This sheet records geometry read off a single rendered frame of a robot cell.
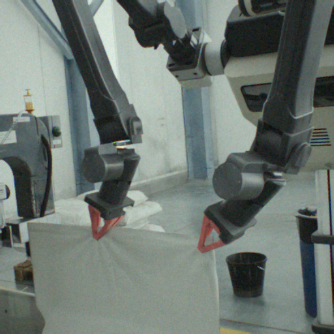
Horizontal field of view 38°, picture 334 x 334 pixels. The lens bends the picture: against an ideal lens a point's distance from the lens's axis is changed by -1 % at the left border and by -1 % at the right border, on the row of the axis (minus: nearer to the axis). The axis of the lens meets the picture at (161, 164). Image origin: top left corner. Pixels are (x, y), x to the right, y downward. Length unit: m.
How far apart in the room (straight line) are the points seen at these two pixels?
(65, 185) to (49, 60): 1.76
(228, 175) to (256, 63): 0.53
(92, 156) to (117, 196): 0.12
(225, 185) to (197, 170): 9.12
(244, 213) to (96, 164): 0.29
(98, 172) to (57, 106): 6.17
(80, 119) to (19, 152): 5.94
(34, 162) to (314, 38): 0.82
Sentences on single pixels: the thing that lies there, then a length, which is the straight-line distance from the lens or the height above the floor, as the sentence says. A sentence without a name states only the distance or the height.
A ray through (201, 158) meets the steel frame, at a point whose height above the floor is 0.46.
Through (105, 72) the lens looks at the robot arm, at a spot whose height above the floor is 1.39.
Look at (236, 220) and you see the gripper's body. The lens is 0.83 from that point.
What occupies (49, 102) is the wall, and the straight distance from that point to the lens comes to 6.97.
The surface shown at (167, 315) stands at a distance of 1.01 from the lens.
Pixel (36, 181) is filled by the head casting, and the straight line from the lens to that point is 1.32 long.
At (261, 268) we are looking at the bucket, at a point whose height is 0.21.
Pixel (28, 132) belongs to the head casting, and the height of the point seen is 1.29.
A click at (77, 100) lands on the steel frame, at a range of 7.23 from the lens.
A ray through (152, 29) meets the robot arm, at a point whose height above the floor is 1.51.
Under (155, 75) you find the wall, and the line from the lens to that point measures 9.07.
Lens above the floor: 1.30
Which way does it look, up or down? 5 degrees down
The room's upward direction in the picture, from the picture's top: 5 degrees counter-clockwise
